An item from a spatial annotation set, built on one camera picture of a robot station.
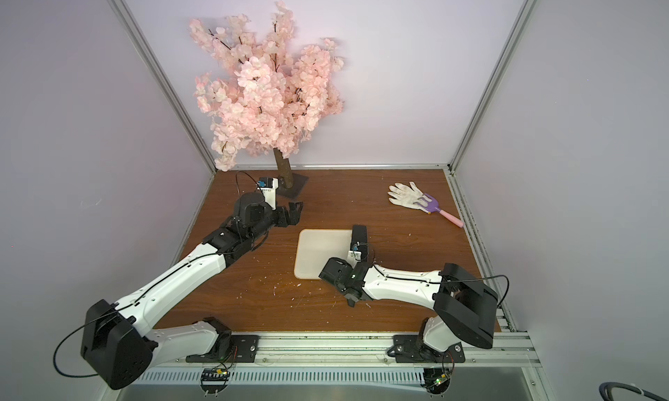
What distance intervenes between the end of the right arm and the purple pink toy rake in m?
0.53

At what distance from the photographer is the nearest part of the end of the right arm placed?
1.92ft

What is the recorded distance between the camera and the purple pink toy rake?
40.3 inches

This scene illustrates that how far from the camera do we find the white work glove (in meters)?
1.08

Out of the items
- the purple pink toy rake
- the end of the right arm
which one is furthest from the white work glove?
the end of the right arm

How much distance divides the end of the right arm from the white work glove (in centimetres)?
49

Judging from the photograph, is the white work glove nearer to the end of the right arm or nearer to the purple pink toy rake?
the purple pink toy rake
